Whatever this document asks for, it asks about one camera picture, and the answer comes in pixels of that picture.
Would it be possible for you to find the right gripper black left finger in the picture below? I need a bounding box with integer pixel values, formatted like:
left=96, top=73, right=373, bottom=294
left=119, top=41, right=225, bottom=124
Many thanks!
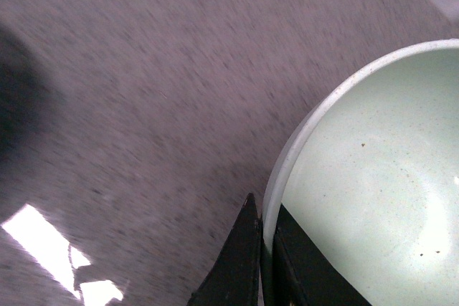
left=187, top=193, right=261, bottom=306

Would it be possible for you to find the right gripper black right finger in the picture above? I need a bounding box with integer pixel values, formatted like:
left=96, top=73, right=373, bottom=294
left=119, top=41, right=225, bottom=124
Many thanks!
left=273, top=206, right=369, bottom=306

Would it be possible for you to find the green bowl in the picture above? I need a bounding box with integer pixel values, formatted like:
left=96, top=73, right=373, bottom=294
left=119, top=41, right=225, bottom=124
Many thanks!
left=261, top=39, right=458, bottom=305

